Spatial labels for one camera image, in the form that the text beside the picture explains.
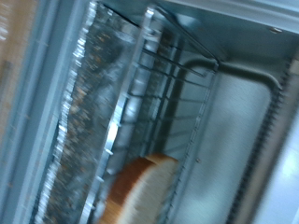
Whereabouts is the silver toaster oven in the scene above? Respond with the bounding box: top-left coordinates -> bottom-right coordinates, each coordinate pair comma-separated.
0,0 -> 299,224

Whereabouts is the wire oven rack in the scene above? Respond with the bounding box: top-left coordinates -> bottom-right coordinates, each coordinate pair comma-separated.
78,7 -> 219,224

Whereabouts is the glass oven door with handle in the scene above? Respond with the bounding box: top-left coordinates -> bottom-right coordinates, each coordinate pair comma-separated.
0,0 -> 94,224

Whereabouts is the white bread slice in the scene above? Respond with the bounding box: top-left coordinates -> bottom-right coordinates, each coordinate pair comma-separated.
97,152 -> 179,224

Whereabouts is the aluminium foil liner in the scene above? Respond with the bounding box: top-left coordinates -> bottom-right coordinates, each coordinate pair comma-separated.
34,1 -> 141,224

